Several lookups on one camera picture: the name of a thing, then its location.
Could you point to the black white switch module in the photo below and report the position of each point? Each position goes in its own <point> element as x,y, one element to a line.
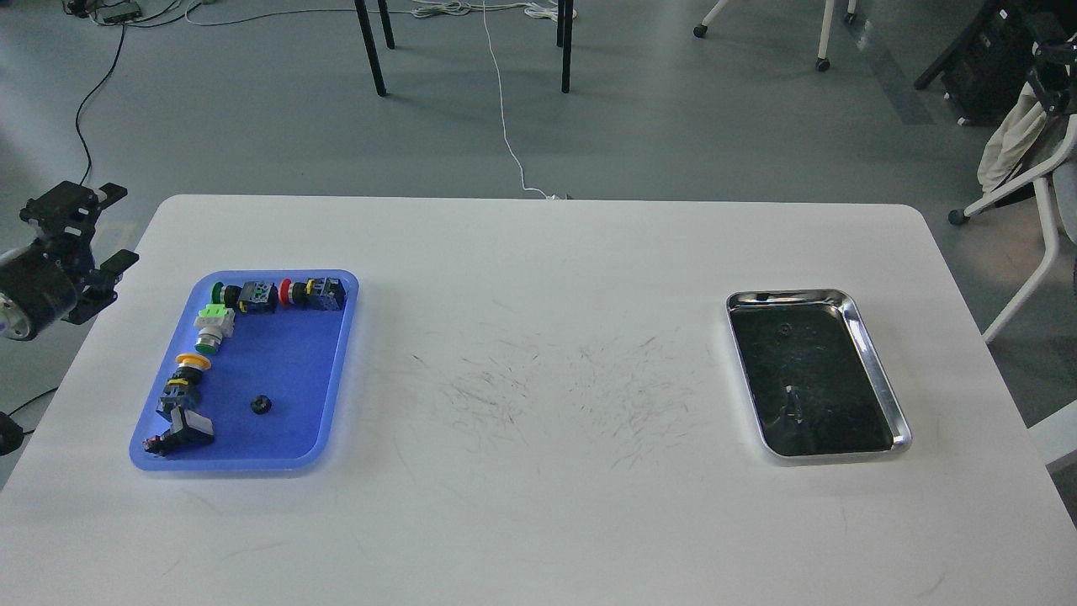
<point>188,428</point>

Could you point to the black cabinet at right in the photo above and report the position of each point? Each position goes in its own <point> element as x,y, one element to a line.
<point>984,68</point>

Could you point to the blue plastic tray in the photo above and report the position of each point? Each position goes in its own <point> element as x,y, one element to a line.
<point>293,356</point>

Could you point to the black table leg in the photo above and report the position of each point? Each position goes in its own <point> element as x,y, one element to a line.
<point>367,34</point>
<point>565,10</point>

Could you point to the black table leg left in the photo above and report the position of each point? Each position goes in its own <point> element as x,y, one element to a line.
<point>367,34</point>

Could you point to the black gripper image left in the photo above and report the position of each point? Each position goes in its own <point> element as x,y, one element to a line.
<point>46,281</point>

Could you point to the green push button switch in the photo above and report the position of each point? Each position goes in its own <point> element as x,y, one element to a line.
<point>253,297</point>

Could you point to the black power strip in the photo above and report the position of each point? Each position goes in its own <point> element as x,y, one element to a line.
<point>116,12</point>

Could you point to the white green push button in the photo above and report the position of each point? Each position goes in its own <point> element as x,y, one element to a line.
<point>215,323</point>

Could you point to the white chair frame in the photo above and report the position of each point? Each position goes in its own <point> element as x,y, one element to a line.
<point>1008,245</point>

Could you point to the silver metal tray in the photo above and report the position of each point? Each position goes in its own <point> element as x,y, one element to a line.
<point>820,395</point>

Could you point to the beige cloth on chair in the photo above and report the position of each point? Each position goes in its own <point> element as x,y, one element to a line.
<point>1011,141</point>

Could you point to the red emergency stop button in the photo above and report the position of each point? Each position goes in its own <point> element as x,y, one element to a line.
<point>324,294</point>

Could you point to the black table leg right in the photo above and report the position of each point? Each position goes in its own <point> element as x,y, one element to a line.
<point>565,10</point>

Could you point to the yellow push button switch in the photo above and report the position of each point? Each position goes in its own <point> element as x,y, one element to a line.
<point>181,389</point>

